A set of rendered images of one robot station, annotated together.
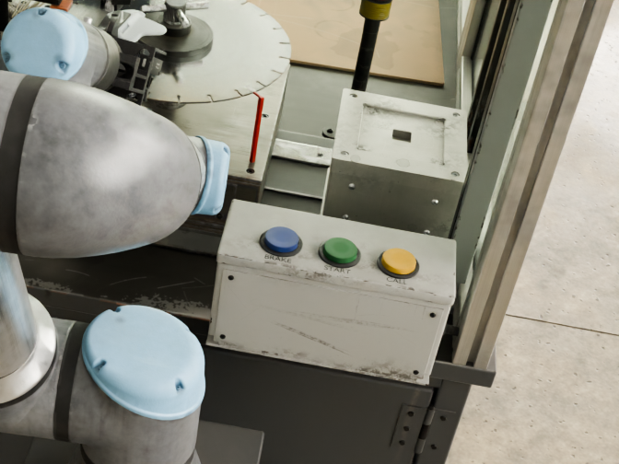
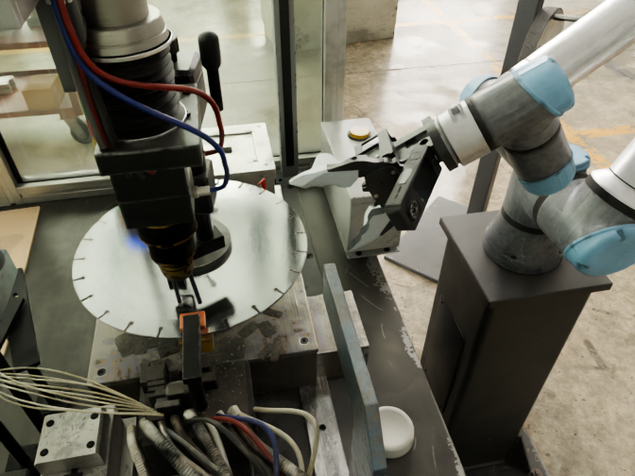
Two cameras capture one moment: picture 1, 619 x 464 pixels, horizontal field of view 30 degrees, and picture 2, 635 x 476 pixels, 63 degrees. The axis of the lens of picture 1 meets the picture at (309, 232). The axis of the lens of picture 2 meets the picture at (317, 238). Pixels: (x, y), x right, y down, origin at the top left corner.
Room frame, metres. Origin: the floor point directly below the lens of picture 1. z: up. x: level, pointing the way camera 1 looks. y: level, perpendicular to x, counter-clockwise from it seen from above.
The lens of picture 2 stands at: (1.32, 0.81, 1.46)
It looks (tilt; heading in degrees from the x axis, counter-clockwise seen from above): 42 degrees down; 260
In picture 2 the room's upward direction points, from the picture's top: straight up
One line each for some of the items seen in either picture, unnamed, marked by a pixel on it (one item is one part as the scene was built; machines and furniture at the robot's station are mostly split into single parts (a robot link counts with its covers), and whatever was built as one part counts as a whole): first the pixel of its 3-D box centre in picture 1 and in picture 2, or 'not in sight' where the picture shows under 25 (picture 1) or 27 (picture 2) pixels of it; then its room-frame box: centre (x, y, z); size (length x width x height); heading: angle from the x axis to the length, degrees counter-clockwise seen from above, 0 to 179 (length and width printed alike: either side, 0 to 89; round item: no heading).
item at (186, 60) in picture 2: not in sight; (185, 132); (1.37, 0.31, 1.17); 0.06 x 0.05 x 0.20; 81
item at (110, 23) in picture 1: (111, 36); (359, 172); (1.16, 0.27, 1.07); 0.09 x 0.02 x 0.05; 172
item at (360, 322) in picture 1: (330, 293); (358, 184); (1.07, -0.04, 0.82); 0.28 x 0.11 x 0.15; 90
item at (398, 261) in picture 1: (398, 264); (359, 134); (1.06, -0.11, 0.90); 0.04 x 0.04 x 0.02
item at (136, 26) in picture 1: (142, 27); (323, 167); (1.20, 0.24, 1.06); 0.09 x 0.06 x 0.03; 172
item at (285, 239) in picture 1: (281, 243); not in sight; (1.06, 0.03, 0.90); 0.04 x 0.04 x 0.02
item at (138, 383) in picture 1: (135, 387); (547, 181); (0.77, 0.14, 0.91); 0.13 x 0.12 x 0.14; 94
